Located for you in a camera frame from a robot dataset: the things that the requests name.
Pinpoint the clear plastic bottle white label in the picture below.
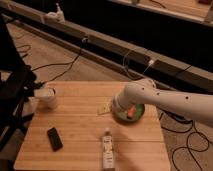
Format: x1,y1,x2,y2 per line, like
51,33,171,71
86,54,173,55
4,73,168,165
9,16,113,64
102,128,115,171

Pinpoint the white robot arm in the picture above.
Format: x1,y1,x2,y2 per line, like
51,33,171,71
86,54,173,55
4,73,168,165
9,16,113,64
97,79,213,127

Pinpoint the orange carrot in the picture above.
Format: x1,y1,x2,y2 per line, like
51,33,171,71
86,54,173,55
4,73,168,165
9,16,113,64
127,106,136,119

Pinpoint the green bowl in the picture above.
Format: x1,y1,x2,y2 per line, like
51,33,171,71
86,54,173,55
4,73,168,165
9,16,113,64
114,104,145,123

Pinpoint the black phone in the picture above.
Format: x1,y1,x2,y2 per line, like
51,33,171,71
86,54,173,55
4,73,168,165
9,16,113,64
47,128,63,151

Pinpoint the white cup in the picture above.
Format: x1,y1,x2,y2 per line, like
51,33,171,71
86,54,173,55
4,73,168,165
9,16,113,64
34,88,57,109

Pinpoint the white cable with plug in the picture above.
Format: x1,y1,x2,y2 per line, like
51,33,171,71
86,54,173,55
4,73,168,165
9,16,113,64
122,49,156,80

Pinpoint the black floor cable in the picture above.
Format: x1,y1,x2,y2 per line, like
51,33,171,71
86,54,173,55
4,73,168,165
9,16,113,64
158,109,213,171

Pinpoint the white object on rail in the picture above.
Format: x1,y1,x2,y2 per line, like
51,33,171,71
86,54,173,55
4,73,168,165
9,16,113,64
45,4,65,22

